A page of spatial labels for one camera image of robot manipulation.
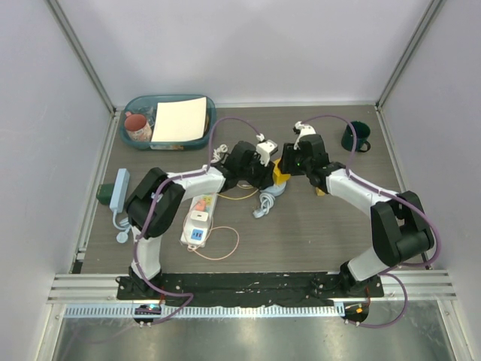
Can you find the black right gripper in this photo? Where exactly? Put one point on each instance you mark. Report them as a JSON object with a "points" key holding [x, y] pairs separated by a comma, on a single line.
{"points": [[287, 166]]}

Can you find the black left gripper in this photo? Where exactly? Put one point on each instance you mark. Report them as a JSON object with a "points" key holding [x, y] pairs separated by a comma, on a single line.
{"points": [[264, 177]]}

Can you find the yellow cube socket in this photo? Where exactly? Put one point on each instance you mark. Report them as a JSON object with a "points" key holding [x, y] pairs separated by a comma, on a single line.
{"points": [[279, 178]]}

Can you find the light blue round socket base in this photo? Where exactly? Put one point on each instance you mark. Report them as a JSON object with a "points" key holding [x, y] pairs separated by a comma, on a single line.
{"points": [[276, 189]]}

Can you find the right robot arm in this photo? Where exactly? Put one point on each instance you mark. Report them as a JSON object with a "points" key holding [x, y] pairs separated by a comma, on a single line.
{"points": [[399, 229]]}

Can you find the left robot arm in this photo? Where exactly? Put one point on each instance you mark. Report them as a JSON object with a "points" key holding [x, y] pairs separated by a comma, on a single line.
{"points": [[153, 205]]}

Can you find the pink plug adapter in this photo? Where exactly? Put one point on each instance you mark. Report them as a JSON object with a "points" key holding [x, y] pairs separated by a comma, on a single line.
{"points": [[202, 205]]}

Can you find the white power strip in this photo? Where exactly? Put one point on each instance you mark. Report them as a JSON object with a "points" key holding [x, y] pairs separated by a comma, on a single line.
{"points": [[193, 236]]}

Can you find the dark green mug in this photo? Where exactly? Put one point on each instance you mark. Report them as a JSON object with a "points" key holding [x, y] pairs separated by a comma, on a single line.
{"points": [[356, 136]]}

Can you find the white charger block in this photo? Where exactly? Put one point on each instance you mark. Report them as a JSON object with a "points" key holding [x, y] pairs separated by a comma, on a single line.
{"points": [[200, 219]]}

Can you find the white paper sheet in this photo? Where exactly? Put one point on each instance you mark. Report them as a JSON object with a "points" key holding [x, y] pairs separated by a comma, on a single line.
{"points": [[180, 121]]}

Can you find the red patterned cup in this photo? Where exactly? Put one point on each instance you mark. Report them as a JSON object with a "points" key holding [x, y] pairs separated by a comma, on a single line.
{"points": [[137, 127]]}

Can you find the teal plastic basin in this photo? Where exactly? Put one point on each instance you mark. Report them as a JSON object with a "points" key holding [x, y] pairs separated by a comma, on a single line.
{"points": [[147, 106]]}

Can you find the light blue power strip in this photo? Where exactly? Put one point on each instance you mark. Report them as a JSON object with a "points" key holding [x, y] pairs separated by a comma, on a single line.
{"points": [[120, 187]]}

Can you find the dark green box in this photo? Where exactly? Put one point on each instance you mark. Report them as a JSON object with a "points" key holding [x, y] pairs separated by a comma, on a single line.
{"points": [[104, 193]]}

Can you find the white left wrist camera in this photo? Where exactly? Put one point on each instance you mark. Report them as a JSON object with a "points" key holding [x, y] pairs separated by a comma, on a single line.
{"points": [[265, 149]]}

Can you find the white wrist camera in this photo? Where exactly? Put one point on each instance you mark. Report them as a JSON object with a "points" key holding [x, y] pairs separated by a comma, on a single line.
{"points": [[302, 130], [265, 149]]}

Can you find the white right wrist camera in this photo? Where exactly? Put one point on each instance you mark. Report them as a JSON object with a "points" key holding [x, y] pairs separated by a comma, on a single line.
{"points": [[302, 130]]}

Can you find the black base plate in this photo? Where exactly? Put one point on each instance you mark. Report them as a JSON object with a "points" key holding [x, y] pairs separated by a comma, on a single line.
{"points": [[247, 290]]}

